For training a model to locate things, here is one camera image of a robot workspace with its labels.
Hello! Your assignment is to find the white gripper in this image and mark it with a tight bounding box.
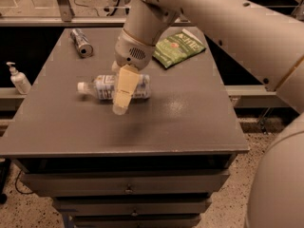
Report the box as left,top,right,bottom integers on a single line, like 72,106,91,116
111,29,155,115

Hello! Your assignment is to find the blue label plastic water bottle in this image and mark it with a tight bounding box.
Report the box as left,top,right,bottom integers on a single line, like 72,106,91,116
77,74,151,101

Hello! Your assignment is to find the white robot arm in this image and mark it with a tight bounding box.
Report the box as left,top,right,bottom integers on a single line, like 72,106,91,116
113,0,304,228

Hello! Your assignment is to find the white pump dispenser bottle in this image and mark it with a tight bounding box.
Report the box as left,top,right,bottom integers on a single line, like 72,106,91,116
7,62,31,95

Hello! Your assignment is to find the silver metal can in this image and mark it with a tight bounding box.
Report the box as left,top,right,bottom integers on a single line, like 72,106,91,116
70,28,93,58

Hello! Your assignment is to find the green chip bag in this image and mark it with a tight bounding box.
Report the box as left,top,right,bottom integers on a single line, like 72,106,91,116
153,28,206,69

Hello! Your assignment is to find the white machine base behind railing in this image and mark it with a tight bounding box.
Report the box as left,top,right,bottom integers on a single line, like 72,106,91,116
104,0,131,16

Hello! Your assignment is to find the grey drawer cabinet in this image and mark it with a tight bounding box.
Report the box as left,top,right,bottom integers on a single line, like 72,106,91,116
0,28,248,228

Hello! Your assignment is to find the metal railing frame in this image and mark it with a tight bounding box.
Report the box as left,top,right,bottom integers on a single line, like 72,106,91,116
0,0,303,27

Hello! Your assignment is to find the black floor cable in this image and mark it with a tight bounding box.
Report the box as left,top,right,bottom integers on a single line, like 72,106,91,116
14,169,35,196

